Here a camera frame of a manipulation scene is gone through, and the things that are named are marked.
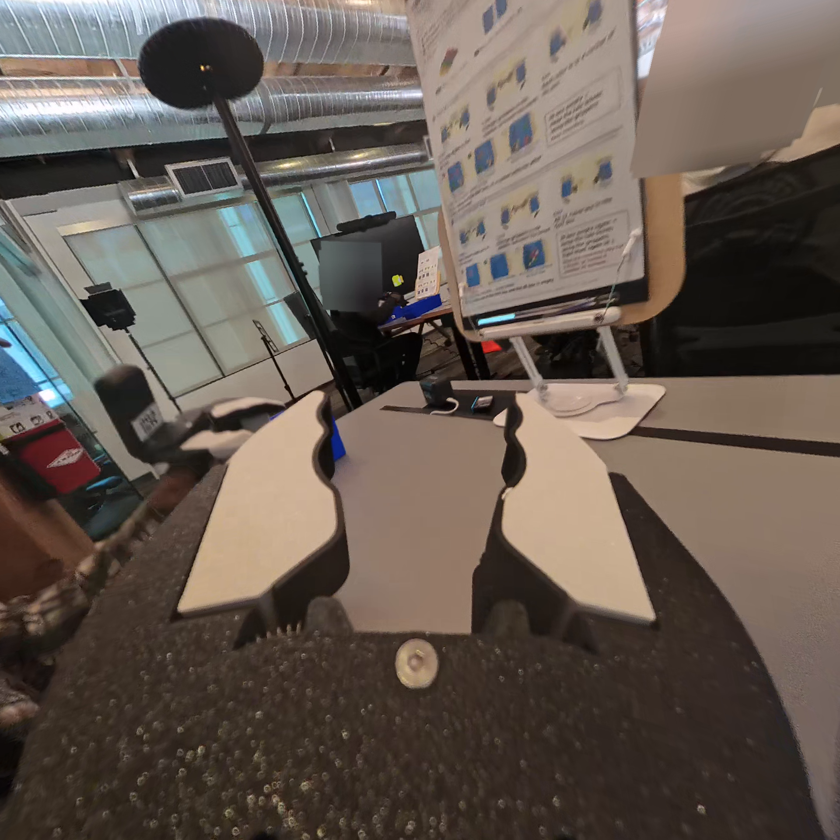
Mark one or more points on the orange traffic cone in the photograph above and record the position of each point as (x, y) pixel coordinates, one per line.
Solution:
(493, 346)

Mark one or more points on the small instruction sheet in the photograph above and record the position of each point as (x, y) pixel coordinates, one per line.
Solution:
(428, 272)

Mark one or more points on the large black display screen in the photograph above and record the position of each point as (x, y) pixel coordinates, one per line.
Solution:
(403, 243)

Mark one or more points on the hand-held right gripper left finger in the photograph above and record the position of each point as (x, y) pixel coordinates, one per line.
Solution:
(269, 525)

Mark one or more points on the wood-framed instruction board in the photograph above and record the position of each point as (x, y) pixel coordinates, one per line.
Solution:
(538, 131)

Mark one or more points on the black thin monitor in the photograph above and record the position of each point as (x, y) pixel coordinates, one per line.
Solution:
(298, 308)

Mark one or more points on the small black blue-edged device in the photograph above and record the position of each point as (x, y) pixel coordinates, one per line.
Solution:
(481, 405)

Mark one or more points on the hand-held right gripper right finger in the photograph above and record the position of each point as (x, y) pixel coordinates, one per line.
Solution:
(571, 531)

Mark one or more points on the silver ventilation duct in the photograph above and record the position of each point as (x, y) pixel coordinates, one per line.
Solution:
(328, 98)
(328, 33)
(328, 164)

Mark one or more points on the blue plastic bin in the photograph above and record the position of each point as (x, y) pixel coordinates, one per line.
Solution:
(338, 439)
(423, 308)

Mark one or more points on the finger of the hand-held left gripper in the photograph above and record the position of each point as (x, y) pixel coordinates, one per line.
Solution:
(216, 442)
(249, 408)

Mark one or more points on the wooden desk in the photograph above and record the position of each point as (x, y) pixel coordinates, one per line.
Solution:
(426, 313)

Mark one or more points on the black round device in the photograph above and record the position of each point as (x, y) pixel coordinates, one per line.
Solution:
(436, 390)

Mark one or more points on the white tablet stand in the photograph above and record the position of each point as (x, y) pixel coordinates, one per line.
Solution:
(623, 410)

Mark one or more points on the black floor lamp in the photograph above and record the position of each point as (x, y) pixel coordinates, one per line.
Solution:
(197, 62)

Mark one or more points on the white duct vent grille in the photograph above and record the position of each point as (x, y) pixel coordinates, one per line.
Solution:
(203, 177)

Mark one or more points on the black mesh chair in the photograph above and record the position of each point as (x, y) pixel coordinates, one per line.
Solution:
(754, 275)

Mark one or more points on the person's left forearm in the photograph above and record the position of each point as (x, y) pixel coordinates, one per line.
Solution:
(124, 538)

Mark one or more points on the black webcam bar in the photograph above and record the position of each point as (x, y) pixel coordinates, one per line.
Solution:
(367, 222)

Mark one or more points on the black ceiling pole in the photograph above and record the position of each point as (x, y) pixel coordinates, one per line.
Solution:
(266, 334)

